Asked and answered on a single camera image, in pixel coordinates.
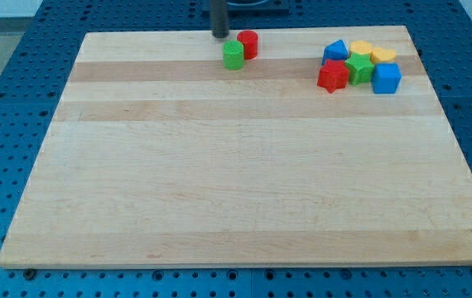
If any yellow hexagon block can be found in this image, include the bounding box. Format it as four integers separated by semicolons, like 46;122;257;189
349;40;373;55

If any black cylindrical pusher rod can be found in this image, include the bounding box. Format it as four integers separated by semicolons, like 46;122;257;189
210;0;229;39

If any green cylinder block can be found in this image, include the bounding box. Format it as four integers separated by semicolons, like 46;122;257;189
222;41;244;70

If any yellow heart block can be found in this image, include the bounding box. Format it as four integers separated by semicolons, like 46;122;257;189
370;47;397;65

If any red star block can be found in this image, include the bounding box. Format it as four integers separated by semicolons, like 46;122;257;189
317;59;349;94

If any red cylinder block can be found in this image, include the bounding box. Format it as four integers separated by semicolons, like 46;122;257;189
237;30;259;60

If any green star block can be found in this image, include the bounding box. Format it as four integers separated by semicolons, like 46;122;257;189
344;52;375;85

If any blue triangle block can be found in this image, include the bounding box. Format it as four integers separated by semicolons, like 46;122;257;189
321;40;349;65

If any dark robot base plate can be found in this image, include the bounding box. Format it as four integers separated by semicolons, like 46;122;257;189
226;0;291;18

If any light wooden board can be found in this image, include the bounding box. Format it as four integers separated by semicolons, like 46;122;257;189
0;26;472;269

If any blue cube block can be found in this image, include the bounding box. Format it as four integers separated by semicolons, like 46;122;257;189
372;63;402;94

